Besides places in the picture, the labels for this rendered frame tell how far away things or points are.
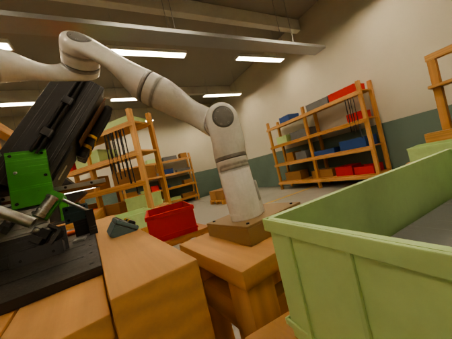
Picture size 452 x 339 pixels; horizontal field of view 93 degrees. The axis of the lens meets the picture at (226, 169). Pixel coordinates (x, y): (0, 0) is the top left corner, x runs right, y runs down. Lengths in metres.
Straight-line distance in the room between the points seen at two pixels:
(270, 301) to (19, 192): 0.86
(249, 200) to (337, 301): 0.36
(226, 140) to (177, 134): 10.05
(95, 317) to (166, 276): 0.10
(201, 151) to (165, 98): 10.19
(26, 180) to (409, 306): 1.02
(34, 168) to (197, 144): 9.97
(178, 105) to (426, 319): 0.60
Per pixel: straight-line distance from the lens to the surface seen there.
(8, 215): 0.85
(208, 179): 10.75
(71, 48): 0.72
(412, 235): 0.53
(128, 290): 0.39
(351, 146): 5.51
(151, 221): 0.99
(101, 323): 0.40
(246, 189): 0.58
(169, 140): 10.44
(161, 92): 0.63
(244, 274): 0.44
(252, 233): 0.53
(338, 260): 0.25
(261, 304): 0.49
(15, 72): 0.69
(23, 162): 1.04
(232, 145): 0.58
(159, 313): 0.41
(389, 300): 0.24
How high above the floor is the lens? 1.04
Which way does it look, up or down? level
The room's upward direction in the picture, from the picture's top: 13 degrees counter-clockwise
